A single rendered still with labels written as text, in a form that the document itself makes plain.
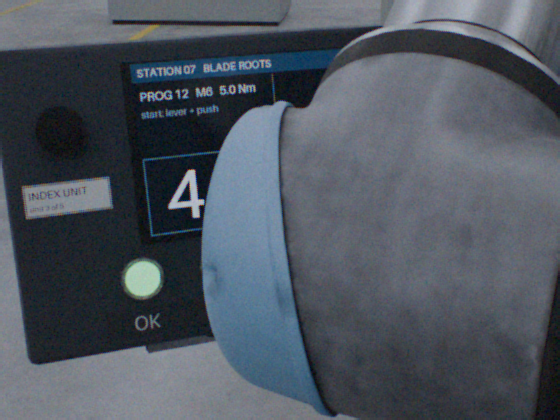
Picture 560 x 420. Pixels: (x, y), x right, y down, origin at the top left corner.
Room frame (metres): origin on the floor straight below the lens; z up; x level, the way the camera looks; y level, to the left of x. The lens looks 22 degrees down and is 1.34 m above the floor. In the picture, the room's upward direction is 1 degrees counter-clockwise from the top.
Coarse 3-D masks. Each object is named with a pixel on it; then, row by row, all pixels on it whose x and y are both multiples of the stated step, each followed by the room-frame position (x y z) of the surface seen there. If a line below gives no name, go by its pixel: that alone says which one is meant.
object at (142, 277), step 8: (144, 256) 0.44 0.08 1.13; (128, 264) 0.43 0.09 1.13; (136, 264) 0.43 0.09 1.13; (144, 264) 0.43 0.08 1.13; (152, 264) 0.44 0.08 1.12; (128, 272) 0.43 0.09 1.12; (136, 272) 0.43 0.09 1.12; (144, 272) 0.43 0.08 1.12; (152, 272) 0.43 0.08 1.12; (160, 272) 0.44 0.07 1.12; (128, 280) 0.43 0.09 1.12; (136, 280) 0.43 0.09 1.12; (144, 280) 0.43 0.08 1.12; (152, 280) 0.43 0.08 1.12; (160, 280) 0.44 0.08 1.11; (128, 288) 0.43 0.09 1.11; (136, 288) 0.43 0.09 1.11; (144, 288) 0.43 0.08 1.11; (152, 288) 0.43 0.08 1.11; (160, 288) 0.44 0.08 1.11; (136, 296) 0.43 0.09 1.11; (144, 296) 0.43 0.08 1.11; (152, 296) 0.43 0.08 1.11
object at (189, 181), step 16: (144, 160) 0.46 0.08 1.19; (160, 160) 0.46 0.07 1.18; (176, 160) 0.46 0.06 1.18; (192, 160) 0.46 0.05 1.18; (208, 160) 0.47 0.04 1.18; (144, 176) 0.45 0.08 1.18; (160, 176) 0.46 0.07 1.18; (176, 176) 0.46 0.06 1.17; (192, 176) 0.46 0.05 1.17; (208, 176) 0.46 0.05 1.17; (144, 192) 0.45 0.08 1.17; (160, 192) 0.45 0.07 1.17; (176, 192) 0.46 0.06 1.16; (192, 192) 0.46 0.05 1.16; (160, 208) 0.45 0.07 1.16; (176, 208) 0.45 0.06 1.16; (192, 208) 0.46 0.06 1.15; (160, 224) 0.45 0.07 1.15; (176, 224) 0.45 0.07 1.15; (192, 224) 0.45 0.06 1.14
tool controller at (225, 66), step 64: (0, 64) 0.45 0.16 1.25; (64, 64) 0.46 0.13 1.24; (128, 64) 0.47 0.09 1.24; (192, 64) 0.48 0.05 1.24; (256, 64) 0.49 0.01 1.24; (320, 64) 0.51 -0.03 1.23; (0, 128) 0.44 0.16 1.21; (64, 128) 0.44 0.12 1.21; (128, 128) 0.46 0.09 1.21; (192, 128) 0.47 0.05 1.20; (64, 192) 0.44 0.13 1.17; (128, 192) 0.45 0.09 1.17; (64, 256) 0.43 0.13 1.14; (128, 256) 0.44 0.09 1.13; (192, 256) 0.45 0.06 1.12; (64, 320) 0.42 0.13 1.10; (128, 320) 0.43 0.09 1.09; (192, 320) 0.44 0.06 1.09
